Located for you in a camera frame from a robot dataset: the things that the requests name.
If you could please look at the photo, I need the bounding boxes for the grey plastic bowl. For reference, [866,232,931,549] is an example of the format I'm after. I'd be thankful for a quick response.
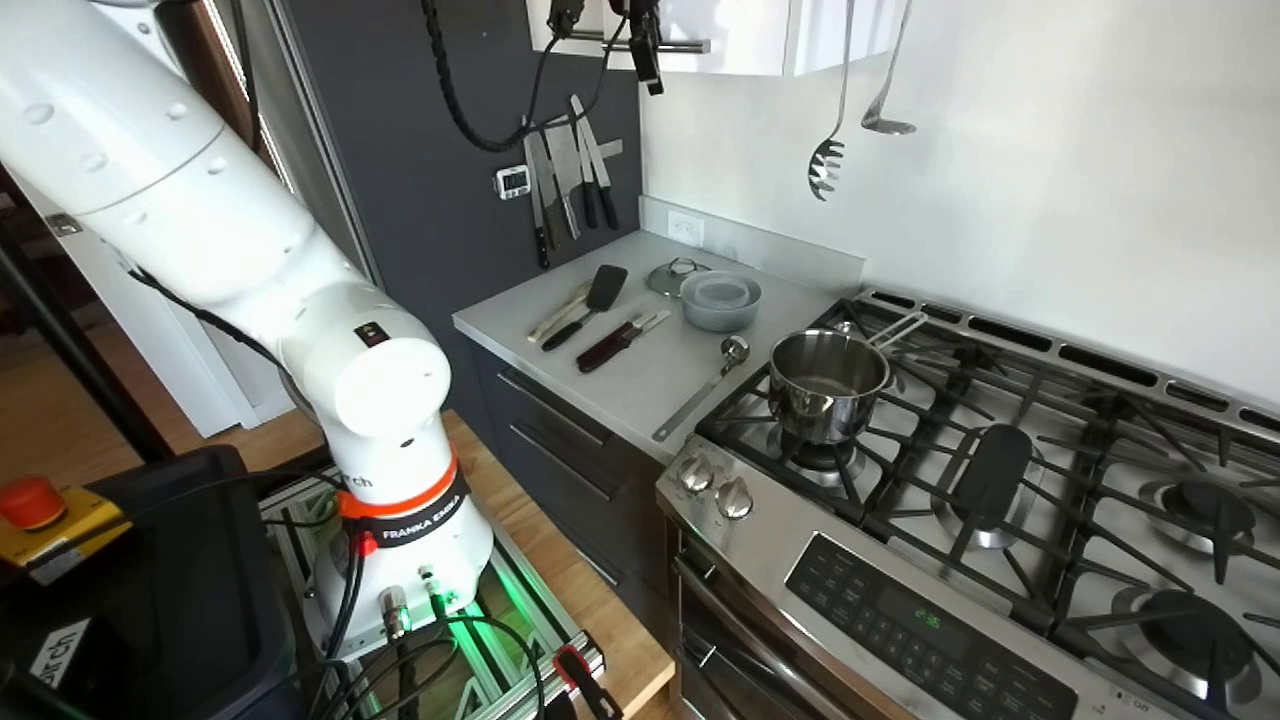
[680,273,759,331]

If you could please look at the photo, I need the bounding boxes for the stainless gas stove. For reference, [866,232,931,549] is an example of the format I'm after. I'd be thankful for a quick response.
[657,287,1280,720]

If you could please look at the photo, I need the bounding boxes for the left stove knob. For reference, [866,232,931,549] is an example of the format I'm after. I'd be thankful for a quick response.
[676,456,716,494]

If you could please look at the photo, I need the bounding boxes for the round metal lid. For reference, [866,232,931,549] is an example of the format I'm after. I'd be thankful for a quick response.
[643,256,701,301]

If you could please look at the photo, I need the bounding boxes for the right stove knob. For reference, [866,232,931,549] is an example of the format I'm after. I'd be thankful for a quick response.
[716,482,754,521]

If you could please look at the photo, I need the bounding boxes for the slotted hanging spoon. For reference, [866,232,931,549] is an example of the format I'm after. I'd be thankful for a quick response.
[806,0,855,199]

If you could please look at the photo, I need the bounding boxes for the dark base cabinet drawers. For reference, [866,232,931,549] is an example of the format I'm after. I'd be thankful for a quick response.
[453,338,673,635]

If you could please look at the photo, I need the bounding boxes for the stove knob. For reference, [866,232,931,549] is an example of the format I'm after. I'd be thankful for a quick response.
[676,456,716,494]
[716,482,754,521]

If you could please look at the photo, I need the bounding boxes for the black box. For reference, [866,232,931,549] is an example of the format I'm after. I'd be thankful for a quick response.
[0,449,302,720]

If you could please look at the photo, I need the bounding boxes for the stainless steel saucepan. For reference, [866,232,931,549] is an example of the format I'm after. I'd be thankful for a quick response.
[770,314,927,449]

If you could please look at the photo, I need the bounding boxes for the long metal spoon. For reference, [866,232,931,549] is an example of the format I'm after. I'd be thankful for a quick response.
[653,338,754,441]

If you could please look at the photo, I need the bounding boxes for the hanging metal ladle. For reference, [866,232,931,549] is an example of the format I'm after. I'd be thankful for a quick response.
[859,0,917,138]

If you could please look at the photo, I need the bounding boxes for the black handled knife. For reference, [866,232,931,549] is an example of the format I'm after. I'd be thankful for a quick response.
[523,132,551,267]
[567,97,621,227]
[546,127,582,240]

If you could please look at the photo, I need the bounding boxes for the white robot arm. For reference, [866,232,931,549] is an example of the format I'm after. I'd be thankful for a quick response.
[0,0,495,662]

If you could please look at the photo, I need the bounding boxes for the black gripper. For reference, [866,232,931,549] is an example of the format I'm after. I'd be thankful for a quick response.
[550,0,666,97]

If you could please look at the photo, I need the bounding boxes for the red emergency stop button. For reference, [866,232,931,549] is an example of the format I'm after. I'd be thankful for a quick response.
[0,477,132,585]

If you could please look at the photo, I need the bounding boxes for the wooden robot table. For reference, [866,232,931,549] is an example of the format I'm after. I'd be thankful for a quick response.
[195,405,680,720]

